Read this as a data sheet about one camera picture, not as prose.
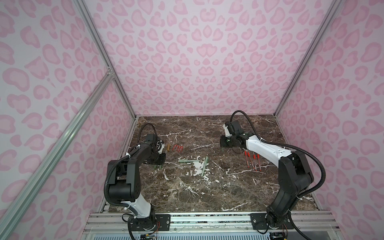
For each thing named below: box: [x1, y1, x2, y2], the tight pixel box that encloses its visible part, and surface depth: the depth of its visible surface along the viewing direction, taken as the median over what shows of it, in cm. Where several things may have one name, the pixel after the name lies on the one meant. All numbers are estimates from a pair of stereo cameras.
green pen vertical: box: [201, 156, 209, 177], surface depth 94 cm
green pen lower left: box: [178, 159, 200, 163], surface depth 97 cm
